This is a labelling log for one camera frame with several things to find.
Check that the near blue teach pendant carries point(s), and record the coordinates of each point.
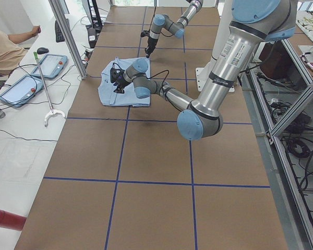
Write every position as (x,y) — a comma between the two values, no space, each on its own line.
(21,91)

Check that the aluminium frame rack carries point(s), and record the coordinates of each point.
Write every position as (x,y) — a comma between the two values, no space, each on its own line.
(278,87)

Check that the black power adapter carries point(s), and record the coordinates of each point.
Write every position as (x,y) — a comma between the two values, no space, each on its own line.
(92,37)

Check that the aluminium frame post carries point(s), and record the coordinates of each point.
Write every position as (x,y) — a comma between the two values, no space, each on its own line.
(69,39)

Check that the black keyboard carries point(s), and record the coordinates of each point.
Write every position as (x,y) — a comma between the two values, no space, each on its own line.
(59,37)

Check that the grabber stick with green handle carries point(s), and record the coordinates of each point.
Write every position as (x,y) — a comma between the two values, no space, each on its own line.
(52,112)

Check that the light blue t-shirt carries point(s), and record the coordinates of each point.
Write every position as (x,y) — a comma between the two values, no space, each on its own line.
(106,89)

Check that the black computer mouse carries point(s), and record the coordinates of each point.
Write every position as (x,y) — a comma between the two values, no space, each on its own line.
(42,50)

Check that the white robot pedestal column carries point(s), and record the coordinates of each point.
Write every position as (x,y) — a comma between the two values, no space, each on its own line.
(220,40)

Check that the red cylinder bottle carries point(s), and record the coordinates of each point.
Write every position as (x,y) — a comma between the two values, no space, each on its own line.
(11,221)

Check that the far blue teach pendant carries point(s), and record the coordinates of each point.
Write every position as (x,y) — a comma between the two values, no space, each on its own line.
(51,64)

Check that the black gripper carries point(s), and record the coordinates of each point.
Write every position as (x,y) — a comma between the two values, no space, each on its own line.
(120,82)
(151,43)

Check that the blue teach pendant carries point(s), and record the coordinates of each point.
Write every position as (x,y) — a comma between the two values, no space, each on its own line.
(51,64)
(21,91)

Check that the person in beige shirt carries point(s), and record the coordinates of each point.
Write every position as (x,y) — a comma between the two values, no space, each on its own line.
(11,53)

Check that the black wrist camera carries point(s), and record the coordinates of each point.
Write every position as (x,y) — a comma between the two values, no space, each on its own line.
(116,76)
(145,33)

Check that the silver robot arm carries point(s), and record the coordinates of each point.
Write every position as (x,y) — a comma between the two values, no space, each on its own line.
(162,21)
(246,24)

